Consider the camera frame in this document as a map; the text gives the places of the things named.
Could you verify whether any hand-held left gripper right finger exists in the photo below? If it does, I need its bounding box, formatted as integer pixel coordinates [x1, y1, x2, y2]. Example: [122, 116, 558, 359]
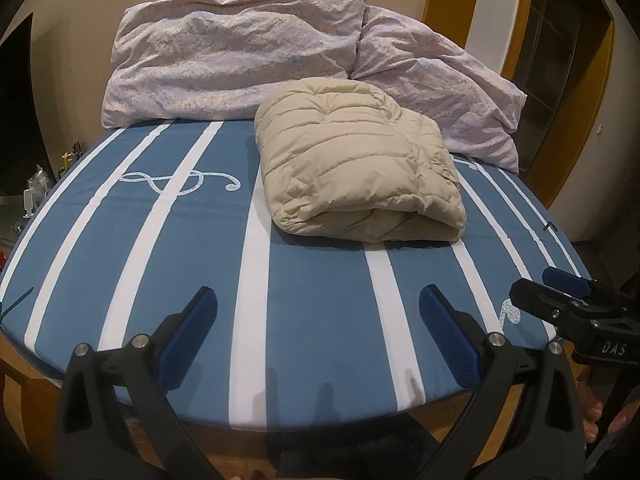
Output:
[419, 284, 586, 480]

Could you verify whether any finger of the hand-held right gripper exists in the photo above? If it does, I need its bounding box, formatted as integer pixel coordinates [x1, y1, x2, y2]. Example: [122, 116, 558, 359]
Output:
[542, 267, 594, 296]
[510, 279, 592, 325]

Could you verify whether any blue white striped bed sheet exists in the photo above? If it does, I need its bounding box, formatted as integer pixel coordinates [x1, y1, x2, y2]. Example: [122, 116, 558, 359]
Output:
[0, 119, 588, 433]

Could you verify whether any dark furniture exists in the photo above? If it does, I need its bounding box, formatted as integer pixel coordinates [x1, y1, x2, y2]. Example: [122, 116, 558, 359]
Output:
[0, 12, 51, 197]

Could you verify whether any person's foot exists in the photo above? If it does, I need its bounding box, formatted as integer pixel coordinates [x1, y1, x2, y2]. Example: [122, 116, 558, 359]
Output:
[580, 367, 640, 443]

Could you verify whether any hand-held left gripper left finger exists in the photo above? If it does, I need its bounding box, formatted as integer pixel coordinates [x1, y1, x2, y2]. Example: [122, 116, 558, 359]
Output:
[52, 286, 221, 480]

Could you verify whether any dark glass door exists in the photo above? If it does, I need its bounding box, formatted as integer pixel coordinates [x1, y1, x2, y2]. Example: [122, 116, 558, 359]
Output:
[510, 2, 601, 173]

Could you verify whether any beige puffer jacket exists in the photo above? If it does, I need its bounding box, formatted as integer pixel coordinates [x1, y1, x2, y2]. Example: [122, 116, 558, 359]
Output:
[254, 77, 468, 246]

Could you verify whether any yellow wooden door frame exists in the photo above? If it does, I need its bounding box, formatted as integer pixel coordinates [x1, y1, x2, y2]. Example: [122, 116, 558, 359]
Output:
[422, 0, 616, 211]

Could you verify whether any dark cord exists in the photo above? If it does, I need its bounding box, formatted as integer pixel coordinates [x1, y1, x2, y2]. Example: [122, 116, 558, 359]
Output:
[0, 286, 35, 322]

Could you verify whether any lilac patterned pillow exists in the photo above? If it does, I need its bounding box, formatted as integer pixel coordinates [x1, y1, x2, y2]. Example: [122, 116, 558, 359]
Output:
[350, 5, 528, 173]
[101, 0, 368, 128]

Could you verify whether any wooden bed frame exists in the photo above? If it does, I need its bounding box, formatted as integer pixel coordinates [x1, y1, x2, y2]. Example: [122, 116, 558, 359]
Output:
[0, 330, 586, 480]

